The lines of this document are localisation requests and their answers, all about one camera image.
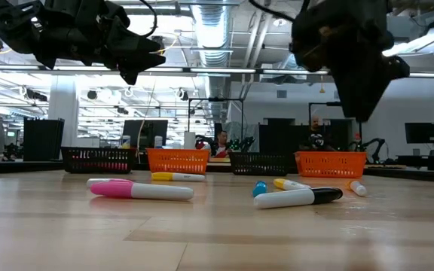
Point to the small light blue marker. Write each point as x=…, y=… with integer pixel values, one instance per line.
x=260, y=188

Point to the small black-capped white marker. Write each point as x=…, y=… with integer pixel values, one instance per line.
x=296, y=197

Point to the white box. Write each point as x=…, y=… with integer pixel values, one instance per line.
x=189, y=140

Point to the black wall monitor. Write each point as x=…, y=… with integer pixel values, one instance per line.
x=420, y=133

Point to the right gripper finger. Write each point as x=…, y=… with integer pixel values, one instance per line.
x=360, y=90

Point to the white column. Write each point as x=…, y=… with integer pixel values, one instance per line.
x=64, y=113

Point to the black cabinet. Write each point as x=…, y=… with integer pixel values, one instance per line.
x=43, y=139

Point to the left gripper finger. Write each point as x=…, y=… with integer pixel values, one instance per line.
x=134, y=41
x=138, y=66

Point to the black background robot arm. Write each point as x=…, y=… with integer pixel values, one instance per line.
x=245, y=143
x=371, y=145

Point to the silver ventilation duct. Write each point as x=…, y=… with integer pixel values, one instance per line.
x=211, y=34

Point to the thin orange marker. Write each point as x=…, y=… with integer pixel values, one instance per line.
x=358, y=187

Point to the orange plastic basket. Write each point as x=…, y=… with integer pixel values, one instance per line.
x=177, y=162
x=330, y=164

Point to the red bottle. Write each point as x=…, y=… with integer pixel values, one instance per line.
x=357, y=137

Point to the small yellow-capped white marker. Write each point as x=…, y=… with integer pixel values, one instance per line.
x=179, y=177

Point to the black station frame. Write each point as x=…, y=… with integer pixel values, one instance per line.
x=315, y=104

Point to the black plastic basket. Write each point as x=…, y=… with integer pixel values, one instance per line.
x=96, y=160
x=258, y=163

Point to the white bottle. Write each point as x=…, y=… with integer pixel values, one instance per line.
x=158, y=142

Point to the small pink-capped white marker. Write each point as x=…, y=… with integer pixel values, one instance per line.
x=104, y=180
x=145, y=192

